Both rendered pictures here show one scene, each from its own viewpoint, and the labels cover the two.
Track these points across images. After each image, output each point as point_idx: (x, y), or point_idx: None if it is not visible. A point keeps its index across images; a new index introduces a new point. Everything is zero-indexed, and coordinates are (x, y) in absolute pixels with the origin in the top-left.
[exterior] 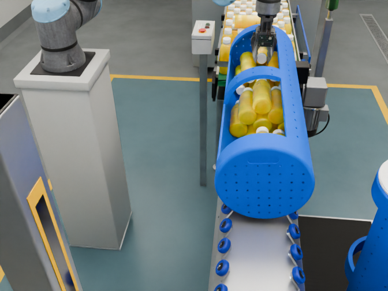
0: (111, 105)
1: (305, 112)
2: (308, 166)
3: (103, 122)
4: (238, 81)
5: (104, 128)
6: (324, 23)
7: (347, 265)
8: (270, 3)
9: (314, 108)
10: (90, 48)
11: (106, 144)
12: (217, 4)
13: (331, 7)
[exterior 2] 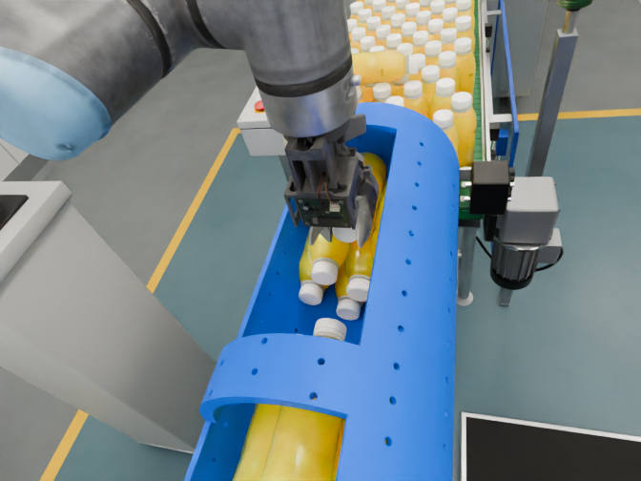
0: (113, 274)
1: (506, 250)
2: None
3: (84, 322)
4: (212, 397)
5: (91, 329)
6: (554, 44)
7: None
8: (297, 97)
9: (527, 248)
10: (30, 181)
11: (109, 348)
12: (32, 155)
13: (573, 4)
